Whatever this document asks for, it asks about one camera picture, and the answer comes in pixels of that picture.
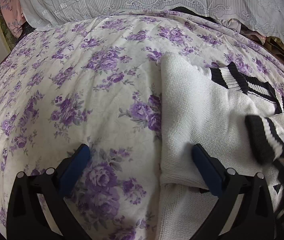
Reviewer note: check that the pink floral cloth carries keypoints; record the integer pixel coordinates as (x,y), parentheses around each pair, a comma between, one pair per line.
(13,16)

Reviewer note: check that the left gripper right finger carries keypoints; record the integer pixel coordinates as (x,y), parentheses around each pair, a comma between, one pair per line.
(244,208)

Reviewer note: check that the purple floral bedspread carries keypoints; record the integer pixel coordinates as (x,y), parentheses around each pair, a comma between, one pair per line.
(98,82)

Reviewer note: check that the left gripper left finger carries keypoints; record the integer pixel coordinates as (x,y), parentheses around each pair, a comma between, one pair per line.
(37,209)

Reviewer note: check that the white knit sweater black stripes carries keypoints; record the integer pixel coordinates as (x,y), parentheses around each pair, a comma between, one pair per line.
(237,119)

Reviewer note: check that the folded clothes under cover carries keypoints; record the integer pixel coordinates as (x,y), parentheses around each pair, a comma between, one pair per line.
(272,44)

